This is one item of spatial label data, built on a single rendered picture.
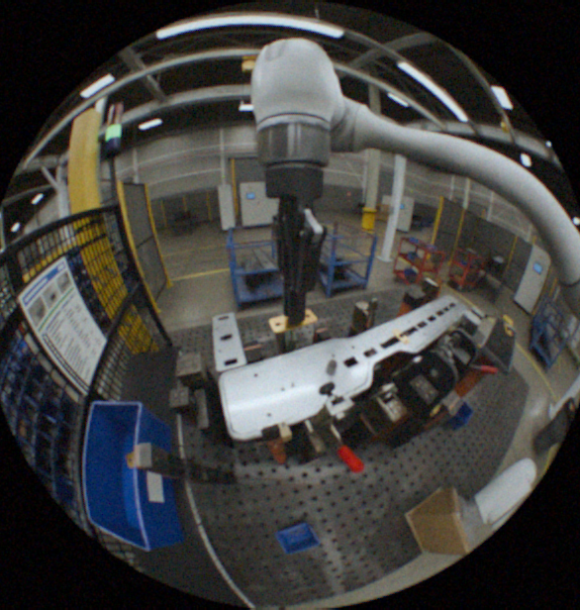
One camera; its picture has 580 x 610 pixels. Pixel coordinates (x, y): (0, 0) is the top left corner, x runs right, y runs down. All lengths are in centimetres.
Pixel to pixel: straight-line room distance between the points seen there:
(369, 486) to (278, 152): 91
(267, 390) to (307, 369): 13
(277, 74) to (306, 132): 8
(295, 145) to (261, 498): 86
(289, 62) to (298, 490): 95
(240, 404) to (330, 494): 48
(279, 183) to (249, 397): 48
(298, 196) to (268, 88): 13
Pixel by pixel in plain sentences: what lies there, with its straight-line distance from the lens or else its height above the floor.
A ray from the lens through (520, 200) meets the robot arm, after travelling 30.
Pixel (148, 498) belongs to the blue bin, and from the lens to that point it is 42.
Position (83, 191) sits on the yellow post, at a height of 163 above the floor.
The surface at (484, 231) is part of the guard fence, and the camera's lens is 834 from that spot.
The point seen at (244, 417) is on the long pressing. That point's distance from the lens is 49.
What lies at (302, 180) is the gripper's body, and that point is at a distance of 21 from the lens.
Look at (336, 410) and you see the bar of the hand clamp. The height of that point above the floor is 121.
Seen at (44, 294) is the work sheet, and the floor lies 140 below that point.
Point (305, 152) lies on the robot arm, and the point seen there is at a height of 150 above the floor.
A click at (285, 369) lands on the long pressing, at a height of 100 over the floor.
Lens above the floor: 146
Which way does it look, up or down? 35 degrees down
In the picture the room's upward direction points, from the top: straight up
